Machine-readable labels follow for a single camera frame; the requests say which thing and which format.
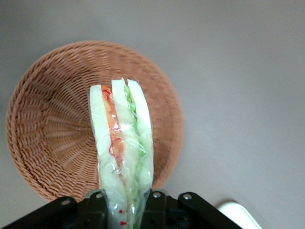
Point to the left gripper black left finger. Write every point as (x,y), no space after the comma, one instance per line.
(93,212)

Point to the cream plastic tray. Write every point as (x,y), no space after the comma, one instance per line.
(238,214)

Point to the plastic-wrapped sandwich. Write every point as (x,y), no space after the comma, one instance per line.
(119,143)

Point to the brown wicker basket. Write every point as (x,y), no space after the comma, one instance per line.
(52,119)

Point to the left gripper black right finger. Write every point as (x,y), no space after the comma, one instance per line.
(157,210)

